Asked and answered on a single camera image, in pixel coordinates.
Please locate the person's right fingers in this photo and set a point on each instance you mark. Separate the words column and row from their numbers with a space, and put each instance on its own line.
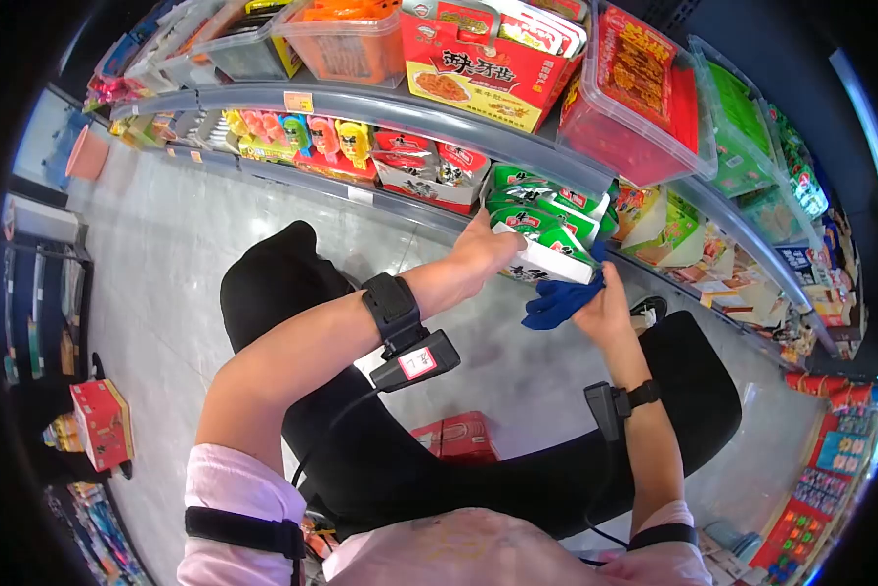
column 612, row 278

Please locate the full shop shelf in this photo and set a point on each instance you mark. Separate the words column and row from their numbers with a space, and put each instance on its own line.
column 527, row 95
column 43, row 293
column 834, row 469

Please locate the pink bucket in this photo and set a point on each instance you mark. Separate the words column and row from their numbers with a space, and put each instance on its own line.
column 87, row 154

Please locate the person's body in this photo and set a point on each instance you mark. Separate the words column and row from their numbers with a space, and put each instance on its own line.
column 446, row 557

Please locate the red carton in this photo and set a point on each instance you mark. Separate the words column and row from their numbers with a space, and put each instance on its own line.
column 103, row 425
column 457, row 437

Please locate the white box of green packets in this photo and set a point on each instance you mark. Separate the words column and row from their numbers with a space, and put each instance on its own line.
column 549, row 245

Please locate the person's left fingers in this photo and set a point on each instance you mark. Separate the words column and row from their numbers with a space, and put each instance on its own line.
column 488, row 218

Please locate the black wrist band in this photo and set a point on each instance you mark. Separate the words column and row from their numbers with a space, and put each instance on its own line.
column 614, row 401
column 398, row 315

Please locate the person's left thumb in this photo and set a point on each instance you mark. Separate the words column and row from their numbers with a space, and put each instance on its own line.
column 510, row 239

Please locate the person's legs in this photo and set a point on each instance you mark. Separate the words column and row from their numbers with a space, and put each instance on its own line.
column 380, row 454

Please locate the person's left hand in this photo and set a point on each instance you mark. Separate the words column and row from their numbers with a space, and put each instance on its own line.
column 479, row 253

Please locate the blue cloth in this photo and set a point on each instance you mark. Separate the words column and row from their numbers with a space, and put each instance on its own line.
column 560, row 302

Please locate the person's right hand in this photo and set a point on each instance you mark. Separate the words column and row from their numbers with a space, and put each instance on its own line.
column 607, row 315

